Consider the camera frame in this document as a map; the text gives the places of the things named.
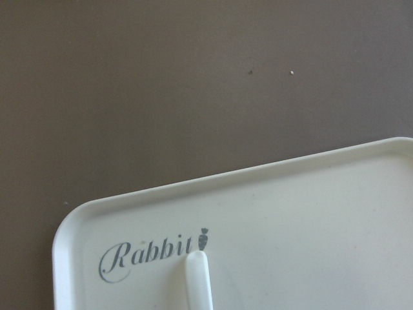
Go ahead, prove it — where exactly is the white ceramic spoon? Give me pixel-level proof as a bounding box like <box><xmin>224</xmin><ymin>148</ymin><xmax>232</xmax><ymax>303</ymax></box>
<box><xmin>185</xmin><ymin>251</ymin><xmax>214</xmax><ymax>310</ymax></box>

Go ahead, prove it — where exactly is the cream rabbit tray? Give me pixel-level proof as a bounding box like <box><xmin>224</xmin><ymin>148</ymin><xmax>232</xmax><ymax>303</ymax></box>
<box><xmin>52</xmin><ymin>138</ymin><xmax>412</xmax><ymax>309</ymax></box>

